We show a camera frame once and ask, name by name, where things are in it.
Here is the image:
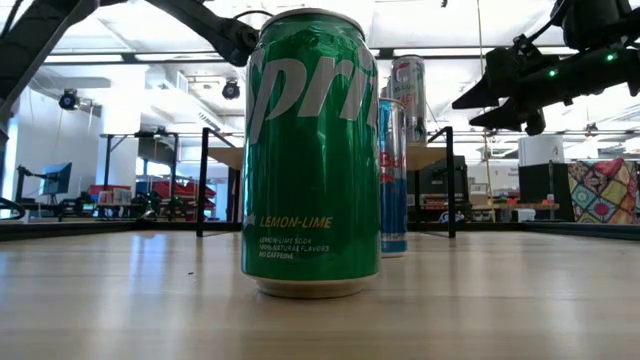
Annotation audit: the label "black metal background table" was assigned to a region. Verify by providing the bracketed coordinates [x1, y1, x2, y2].
[99, 130, 180, 221]

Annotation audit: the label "black ceiling spotlight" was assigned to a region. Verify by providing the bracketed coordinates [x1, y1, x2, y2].
[221, 78, 242, 101]
[58, 88, 81, 112]

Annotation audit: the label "green Sprite can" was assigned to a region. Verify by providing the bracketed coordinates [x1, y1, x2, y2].
[240, 7, 382, 300]

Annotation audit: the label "black background cable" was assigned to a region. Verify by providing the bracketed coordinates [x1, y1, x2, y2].
[0, 196, 27, 222]

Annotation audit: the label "white cylinder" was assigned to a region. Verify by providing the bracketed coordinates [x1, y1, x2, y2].
[518, 134, 565, 167]

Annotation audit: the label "yellow hanging cable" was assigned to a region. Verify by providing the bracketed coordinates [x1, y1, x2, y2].
[474, 0, 496, 222]

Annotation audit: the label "black television screen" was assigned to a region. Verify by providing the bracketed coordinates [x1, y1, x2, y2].
[407, 155, 469, 197]

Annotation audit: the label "red storage crates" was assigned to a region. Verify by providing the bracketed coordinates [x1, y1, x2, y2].
[88, 179, 217, 211]

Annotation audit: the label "blue silver Red Bull can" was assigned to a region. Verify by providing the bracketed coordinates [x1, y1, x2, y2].
[378, 97, 409, 259]

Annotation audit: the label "black cabinet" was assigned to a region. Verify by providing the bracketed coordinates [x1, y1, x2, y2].
[518, 162, 571, 222]

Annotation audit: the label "wooden shelf black metal legs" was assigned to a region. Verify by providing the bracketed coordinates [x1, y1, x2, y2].
[195, 126, 457, 240]

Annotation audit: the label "wooden background workbench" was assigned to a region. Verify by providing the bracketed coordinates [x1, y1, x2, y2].
[472, 198, 560, 222]

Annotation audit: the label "computer monitor on stand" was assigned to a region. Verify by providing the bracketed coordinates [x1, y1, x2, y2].
[16, 162, 74, 206]

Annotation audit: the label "colourful patchwork quilt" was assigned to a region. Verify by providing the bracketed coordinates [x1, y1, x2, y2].
[567, 158, 640, 225]

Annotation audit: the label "long ceiling light bar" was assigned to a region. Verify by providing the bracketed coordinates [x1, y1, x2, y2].
[39, 45, 581, 65]

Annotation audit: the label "black metal table frame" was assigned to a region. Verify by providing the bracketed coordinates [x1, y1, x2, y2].
[0, 218, 640, 242]

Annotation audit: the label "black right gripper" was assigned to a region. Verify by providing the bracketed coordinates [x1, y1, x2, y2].
[452, 34, 561, 136]

